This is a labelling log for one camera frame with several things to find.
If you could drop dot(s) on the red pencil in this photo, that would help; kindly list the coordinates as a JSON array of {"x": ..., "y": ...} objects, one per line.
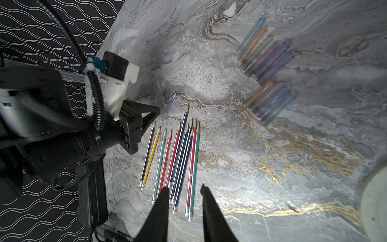
[
  {"x": 192, "y": 156},
  {"x": 168, "y": 182},
  {"x": 161, "y": 185}
]

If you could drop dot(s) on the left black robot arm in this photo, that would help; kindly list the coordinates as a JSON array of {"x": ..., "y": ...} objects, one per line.
[{"x": 40, "y": 135}]

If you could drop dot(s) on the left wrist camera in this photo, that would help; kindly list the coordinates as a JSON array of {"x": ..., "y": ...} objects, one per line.
[{"x": 116, "y": 74}]

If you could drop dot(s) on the pale green clear cap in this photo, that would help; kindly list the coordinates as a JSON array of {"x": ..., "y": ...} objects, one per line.
[{"x": 257, "y": 52}]

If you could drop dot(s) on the pink clear pencil cap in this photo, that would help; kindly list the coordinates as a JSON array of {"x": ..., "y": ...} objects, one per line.
[{"x": 268, "y": 52}]

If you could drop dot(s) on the black plastic case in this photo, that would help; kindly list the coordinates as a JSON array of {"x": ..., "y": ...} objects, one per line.
[{"x": 92, "y": 207}]

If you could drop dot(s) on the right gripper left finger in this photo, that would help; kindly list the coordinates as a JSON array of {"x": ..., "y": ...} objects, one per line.
[{"x": 155, "y": 228}]

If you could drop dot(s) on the white tape roll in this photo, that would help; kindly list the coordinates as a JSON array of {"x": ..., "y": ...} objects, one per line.
[{"x": 373, "y": 205}]

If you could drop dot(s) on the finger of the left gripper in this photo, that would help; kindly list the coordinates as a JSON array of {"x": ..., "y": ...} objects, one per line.
[{"x": 141, "y": 116}]

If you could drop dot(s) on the teal clear pencil cap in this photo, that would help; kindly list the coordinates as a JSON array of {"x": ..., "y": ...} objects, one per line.
[{"x": 277, "y": 108}]

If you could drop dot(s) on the purple clear pencil cap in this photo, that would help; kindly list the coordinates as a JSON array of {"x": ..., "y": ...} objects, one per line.
[{"x": 271, "y": 58}]

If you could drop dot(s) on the light blue clear cap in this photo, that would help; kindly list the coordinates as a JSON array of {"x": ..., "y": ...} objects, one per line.
[{"x": 260, "y": 22}]

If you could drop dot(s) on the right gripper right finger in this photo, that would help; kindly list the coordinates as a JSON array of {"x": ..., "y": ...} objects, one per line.
[{"x": 215, "y": 226}]

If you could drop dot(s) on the yellow pencil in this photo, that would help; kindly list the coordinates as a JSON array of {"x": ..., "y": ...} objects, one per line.
[{"x": 151, "y": 158}]

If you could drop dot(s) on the violet clear pencil cap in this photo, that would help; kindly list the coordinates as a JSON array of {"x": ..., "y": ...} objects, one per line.
[{"x": 275, "y": 67}]

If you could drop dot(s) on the black pencil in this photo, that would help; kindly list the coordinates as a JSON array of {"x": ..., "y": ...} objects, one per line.
[{"x": 147, "y": 154}]

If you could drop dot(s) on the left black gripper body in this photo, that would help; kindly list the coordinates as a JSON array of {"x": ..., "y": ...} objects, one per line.
[{"x": 129, "y": 139}]

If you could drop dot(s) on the blue clear pencil cap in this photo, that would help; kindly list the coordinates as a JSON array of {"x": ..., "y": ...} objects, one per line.
[{"x": 171, "y": 103}]

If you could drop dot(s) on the orange clear pencil cap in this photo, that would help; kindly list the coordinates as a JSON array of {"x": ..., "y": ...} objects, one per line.
[{"x": 252, "y": 45}]

